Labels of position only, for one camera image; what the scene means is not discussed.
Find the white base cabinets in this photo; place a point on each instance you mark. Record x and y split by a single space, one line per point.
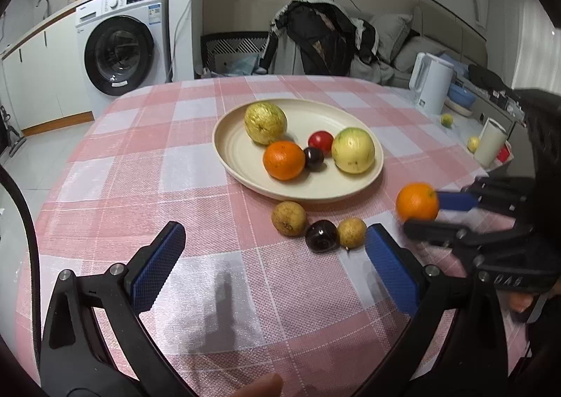
39 72

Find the small brown fruit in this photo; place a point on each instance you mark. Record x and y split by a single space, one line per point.
288 218
352 232

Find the person's left hand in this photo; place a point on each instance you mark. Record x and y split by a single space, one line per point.
261 386

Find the grey sofa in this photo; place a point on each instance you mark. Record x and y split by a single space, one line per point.
442 35

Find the black patterned basket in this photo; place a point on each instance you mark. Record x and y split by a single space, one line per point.
232 46

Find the orange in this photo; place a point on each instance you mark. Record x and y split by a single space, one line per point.
284 160
416 202

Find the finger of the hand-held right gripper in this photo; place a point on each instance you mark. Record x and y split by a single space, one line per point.
438 231
456 200

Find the black jacket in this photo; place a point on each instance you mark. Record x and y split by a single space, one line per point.
320 37

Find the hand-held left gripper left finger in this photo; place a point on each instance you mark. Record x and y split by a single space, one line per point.
157 265

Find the cream round plate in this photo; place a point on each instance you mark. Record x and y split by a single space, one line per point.
239 151

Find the dark plum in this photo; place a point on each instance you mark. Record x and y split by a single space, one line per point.
322 236
314 157

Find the small yellow-green fruit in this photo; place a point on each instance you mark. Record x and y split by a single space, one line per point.
473 144
446 120

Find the large yellow fruit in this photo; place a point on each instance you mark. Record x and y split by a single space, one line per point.
265 123
353 151

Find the person's right hand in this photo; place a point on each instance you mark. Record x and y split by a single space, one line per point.
521 302

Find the grey stick vacuum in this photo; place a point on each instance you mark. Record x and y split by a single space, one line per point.
11 134

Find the small red container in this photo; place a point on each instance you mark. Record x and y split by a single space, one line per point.
504 154

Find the red tomato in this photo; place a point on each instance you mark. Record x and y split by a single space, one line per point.
320 140

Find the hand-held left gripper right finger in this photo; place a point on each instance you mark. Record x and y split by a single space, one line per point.
390 270

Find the kitchen faucet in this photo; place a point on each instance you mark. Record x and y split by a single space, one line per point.
44 7

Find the blue bowl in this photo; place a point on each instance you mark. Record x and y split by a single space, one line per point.
461 94

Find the pink checked tablecloth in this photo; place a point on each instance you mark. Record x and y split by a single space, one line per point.
131 160

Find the grey pillow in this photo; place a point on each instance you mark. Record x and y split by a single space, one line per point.
392 35
427 53

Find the white washing machine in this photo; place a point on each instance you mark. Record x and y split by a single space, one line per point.
118 7

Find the black cloth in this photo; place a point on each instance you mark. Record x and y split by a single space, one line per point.
488 77

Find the white electric kettle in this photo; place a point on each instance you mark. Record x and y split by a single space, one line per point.
431 81

